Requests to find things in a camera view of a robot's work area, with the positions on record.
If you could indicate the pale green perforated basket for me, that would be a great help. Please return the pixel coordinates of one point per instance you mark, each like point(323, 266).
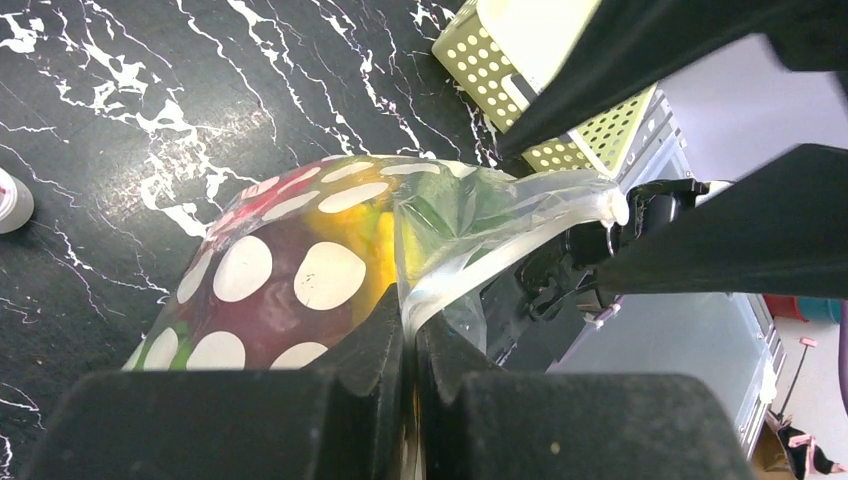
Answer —
point(505, 53)

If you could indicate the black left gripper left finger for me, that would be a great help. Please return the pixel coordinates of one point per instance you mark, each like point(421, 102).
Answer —
point(337, 418)

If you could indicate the clear polka dot zip bag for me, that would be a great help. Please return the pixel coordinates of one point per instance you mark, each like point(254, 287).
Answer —
point(456, 225)

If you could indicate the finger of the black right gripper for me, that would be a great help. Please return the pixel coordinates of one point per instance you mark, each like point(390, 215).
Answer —
point(629, 45)
point(781, 230)

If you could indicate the yellow fake banana bunch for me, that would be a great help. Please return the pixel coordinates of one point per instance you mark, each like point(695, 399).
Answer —
point(369, 233)

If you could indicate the white pvc pipe frame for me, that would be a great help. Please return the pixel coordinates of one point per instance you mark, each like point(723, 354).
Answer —
point(17, 203)

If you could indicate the fake red apple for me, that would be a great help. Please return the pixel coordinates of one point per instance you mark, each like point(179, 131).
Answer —
point(266, 291)

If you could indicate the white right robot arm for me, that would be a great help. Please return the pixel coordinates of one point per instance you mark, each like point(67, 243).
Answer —
point(554, 277)

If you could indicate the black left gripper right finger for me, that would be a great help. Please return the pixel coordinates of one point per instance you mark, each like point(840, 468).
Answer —
point(478, 421)

